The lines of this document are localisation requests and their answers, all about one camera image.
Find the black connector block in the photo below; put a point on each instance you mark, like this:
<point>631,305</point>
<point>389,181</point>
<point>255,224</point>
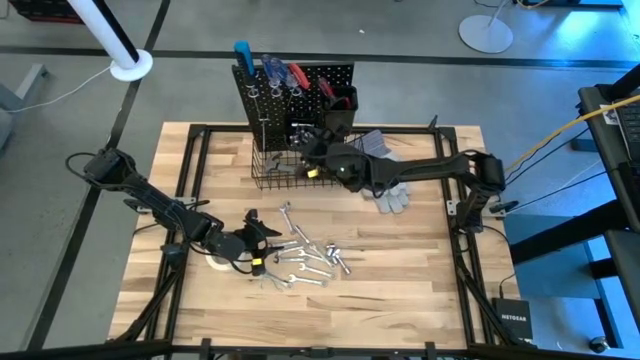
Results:
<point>172,252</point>

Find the tall black bin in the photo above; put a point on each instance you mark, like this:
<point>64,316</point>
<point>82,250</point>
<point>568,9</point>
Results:
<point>337,122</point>

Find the black desk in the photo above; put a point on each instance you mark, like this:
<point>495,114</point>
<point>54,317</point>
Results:
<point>600,150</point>

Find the grey furniture leg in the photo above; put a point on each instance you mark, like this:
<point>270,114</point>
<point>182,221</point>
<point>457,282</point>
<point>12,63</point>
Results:
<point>30,80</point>

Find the black metal pegboard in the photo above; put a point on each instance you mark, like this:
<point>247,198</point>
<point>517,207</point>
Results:
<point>320,72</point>

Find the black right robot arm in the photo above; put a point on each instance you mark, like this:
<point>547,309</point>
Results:
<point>430,170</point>

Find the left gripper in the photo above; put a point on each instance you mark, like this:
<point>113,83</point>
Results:
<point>232,245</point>

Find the black Netgear network switch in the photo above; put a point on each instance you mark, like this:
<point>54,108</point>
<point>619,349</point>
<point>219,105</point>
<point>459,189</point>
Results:
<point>512,320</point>

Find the black caster wheel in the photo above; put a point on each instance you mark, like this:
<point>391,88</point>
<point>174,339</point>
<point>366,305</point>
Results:
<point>598,344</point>

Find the red and black crate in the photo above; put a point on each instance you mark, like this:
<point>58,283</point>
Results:
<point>45,12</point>

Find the black desk base beam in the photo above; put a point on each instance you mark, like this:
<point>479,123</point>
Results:
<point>550,240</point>

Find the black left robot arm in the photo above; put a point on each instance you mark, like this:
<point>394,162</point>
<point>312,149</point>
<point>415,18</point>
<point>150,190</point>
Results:
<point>150,197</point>

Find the chrome socket extension bar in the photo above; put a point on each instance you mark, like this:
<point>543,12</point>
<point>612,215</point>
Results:
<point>344,263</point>
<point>300,125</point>

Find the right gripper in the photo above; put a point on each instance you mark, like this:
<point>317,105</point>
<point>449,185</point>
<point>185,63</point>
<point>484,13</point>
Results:
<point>350,167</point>

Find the grey striped work glove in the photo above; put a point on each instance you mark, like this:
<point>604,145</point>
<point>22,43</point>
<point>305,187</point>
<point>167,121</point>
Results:
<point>395,200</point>

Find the white pole with round base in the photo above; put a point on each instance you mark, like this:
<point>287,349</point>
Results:
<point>95,27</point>

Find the grey round floor stand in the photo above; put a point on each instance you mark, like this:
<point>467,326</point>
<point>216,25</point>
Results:
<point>482,35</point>

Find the white masking tape roll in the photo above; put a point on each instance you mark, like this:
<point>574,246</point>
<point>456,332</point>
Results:
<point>215,262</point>

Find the short black bin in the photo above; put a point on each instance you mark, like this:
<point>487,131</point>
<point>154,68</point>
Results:
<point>288,127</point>

